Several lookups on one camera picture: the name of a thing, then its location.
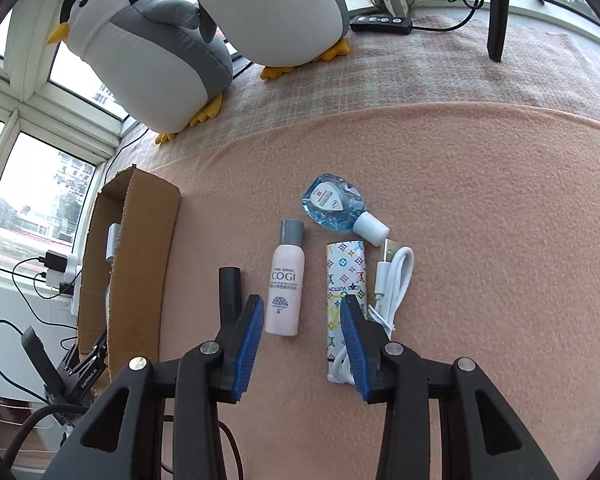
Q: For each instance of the black inline remote control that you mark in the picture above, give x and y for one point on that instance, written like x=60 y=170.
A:
x=382 y=24

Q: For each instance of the white power strip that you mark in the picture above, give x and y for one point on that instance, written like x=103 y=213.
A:
x=67 y=285

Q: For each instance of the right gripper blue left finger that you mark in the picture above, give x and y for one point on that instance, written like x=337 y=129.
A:
x=240 y=341

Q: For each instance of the clear blue sanitizer bottle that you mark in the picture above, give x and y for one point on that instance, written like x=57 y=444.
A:
x=337 y=205

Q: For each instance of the black lipstick tube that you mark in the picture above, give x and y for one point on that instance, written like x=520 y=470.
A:
x=230 y=294

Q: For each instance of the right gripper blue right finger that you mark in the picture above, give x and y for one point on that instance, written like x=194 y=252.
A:
x=364 y=341

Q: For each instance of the large penguin plush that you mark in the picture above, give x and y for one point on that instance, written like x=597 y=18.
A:
x=163 y=60

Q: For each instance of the black power bank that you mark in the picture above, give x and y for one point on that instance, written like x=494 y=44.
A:
x=55 y=261

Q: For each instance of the patterned white lighter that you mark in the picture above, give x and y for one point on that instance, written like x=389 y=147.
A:
x=345 y=275

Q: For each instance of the pink cogi bottle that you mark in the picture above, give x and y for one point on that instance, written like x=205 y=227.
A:
x=282 y=311

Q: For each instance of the small penguin plush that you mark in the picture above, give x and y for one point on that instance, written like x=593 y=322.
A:
x=282 y=35

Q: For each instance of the cardboard box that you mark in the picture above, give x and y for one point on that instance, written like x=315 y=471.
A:
x=125 y=297

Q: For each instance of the white wall charger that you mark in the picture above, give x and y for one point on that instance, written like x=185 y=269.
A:
x=112 y=241

